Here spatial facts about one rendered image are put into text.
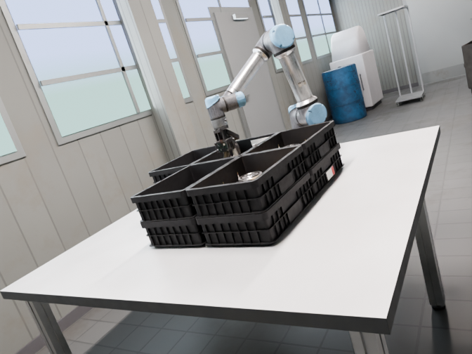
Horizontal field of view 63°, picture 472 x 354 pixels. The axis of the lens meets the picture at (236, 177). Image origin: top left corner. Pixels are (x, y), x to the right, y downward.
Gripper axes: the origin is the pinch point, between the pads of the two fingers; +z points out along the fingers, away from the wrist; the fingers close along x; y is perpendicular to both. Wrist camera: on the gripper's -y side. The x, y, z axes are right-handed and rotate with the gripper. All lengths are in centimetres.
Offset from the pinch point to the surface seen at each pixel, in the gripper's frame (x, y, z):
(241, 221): 34, 63, 5
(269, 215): 44, 62, 5
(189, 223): 11, 61, 4
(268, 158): 31.1, 24.4, -5.1
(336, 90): -77, -520, 26
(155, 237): -10, 59, 10
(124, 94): -145, -97, -58
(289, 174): 45, 40, -1
